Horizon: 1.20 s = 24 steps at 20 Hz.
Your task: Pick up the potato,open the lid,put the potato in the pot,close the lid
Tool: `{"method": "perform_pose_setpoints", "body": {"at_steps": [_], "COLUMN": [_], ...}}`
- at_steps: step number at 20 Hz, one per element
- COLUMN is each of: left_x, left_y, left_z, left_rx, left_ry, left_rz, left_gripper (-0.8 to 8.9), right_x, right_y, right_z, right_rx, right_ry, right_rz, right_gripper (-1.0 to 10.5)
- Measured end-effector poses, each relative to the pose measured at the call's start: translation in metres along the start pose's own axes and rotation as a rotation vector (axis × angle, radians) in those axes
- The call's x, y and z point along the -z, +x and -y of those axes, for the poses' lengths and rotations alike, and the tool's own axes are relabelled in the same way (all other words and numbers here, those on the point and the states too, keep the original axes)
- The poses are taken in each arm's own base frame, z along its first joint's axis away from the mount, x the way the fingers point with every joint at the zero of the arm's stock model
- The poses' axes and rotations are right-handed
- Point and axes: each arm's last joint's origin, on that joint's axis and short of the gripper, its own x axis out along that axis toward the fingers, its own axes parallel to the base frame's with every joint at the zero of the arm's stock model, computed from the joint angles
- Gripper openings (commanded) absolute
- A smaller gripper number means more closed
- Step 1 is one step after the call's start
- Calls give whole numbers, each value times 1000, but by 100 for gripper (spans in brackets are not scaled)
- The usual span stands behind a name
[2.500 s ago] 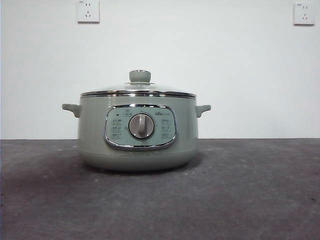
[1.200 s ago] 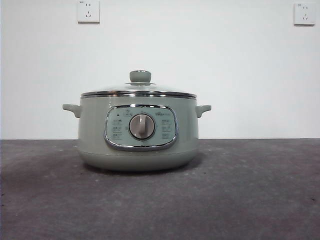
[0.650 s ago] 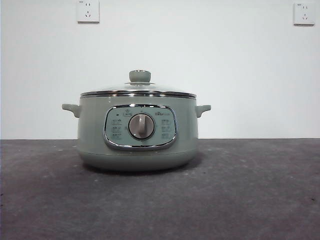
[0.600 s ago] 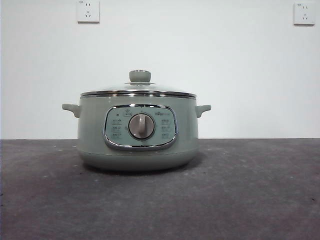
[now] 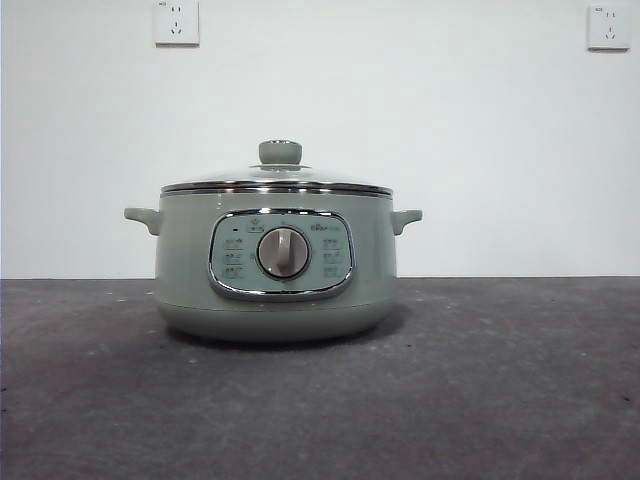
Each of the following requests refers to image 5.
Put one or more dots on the glass lid with green knob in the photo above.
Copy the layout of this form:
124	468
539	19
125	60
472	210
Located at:
280	152

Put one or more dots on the pale green electric pot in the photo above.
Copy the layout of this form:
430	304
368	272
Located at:
190	280

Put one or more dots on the white wall socket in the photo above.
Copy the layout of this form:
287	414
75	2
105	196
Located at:
176	22
608	27

